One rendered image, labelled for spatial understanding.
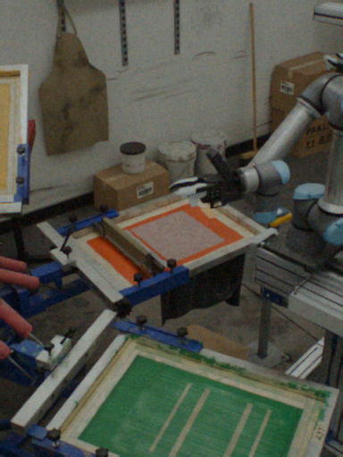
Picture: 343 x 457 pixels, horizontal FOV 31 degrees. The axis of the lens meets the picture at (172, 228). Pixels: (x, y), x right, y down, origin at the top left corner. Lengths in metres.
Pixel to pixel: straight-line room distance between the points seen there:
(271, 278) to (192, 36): 3.08
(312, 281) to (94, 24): 2.91
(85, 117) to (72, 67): 0.38
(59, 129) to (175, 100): 1.09
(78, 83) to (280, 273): 2.66
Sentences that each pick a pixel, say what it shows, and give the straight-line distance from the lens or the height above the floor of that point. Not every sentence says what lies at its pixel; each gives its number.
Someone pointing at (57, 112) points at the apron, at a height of 0.86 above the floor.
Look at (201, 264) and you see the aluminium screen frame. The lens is 2.60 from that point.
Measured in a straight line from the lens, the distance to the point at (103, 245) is 2.81.
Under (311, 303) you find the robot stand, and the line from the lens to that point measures 2.16.
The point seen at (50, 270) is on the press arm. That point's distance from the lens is 2.54.
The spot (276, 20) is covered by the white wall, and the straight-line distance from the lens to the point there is 5.70.
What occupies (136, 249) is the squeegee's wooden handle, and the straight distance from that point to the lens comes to 2.60.
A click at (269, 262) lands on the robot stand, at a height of 1.16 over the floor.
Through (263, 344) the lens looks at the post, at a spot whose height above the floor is 0.11.
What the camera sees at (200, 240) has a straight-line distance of 2.81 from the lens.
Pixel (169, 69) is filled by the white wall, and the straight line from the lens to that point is 5.05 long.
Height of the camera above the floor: 2.51
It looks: 32 degrees down
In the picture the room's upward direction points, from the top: 1 degrees counter-clockwise
